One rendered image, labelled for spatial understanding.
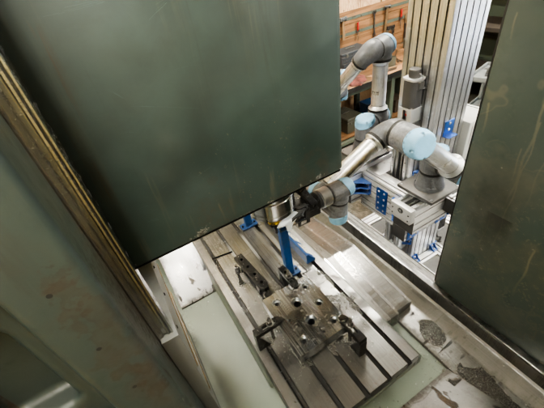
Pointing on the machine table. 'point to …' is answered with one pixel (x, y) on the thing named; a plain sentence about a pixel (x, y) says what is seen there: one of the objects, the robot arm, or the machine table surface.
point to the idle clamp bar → (252, 273)
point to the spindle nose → (276, 210)
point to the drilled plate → (305, 318)
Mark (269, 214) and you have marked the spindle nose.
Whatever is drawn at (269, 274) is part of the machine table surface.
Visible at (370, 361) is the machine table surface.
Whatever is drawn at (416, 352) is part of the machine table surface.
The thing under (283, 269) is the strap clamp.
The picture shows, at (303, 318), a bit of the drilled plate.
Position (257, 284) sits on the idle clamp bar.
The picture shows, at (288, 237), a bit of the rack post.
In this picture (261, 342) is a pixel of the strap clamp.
